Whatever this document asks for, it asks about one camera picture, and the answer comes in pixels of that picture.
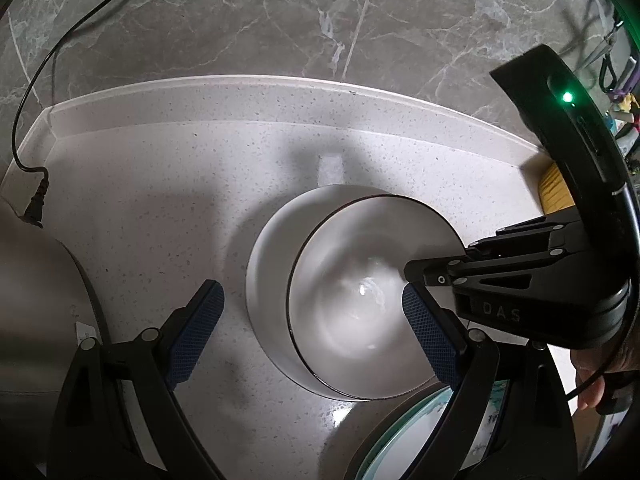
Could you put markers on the large teal floral plate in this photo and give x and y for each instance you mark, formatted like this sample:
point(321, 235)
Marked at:
point(372, 447)

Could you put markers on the yellow sponge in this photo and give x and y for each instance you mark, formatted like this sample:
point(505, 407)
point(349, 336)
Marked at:
point(552, 190)

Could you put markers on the white ceramic bowl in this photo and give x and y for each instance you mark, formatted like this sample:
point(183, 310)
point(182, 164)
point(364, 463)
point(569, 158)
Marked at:
point(270, 285)

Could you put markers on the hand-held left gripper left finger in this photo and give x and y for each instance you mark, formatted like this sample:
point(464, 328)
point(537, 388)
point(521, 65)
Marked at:
point(195, 335)

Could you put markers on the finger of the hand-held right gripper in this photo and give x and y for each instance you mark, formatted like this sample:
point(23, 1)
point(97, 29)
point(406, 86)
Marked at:
point(440, 272)

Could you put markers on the small teal floral plate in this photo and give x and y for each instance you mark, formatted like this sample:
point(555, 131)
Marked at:
point(430, 407)

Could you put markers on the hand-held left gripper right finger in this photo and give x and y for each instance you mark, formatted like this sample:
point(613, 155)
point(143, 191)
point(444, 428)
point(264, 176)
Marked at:
point(432, 335)

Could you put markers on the pink floral bowl dark rim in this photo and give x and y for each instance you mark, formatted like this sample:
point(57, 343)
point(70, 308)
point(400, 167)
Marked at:
point(350, 310)

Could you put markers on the rounded kitchen appliance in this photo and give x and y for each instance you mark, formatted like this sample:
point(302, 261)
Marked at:
point(35, 285)

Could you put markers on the person's right hand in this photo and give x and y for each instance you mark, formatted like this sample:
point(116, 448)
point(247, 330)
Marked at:
point(587, 385)

